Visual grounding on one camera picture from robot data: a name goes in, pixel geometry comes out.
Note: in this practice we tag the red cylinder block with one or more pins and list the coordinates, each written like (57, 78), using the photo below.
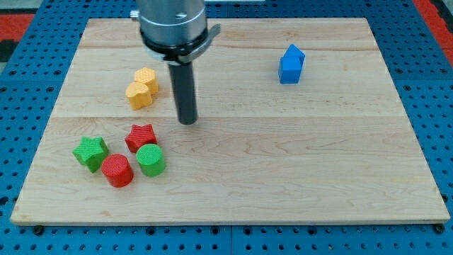
(117, 170)

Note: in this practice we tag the green star block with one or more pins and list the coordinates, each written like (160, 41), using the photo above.
(91, 152)

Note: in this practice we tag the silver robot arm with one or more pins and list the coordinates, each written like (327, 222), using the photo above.
(174, 31)

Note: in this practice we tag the red star block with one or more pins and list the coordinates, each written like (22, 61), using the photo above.
(140, 135)

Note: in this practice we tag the wooden board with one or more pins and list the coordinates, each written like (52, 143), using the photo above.
(337, 148)

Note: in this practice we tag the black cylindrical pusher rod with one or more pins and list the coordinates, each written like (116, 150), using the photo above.
(183, 87)

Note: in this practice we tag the green cylinder block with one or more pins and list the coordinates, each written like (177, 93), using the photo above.
(151, 160)

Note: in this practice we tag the blue cube block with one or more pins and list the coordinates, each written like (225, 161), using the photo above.
(289, 71)

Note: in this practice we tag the blue pentagon block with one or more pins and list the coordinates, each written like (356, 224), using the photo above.
(294, 51)

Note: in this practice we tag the yellow heart block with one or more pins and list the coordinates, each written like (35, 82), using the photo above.
(138, 95)

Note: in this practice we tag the yellow hexagon block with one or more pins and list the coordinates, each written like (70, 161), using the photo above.
(147, 77)

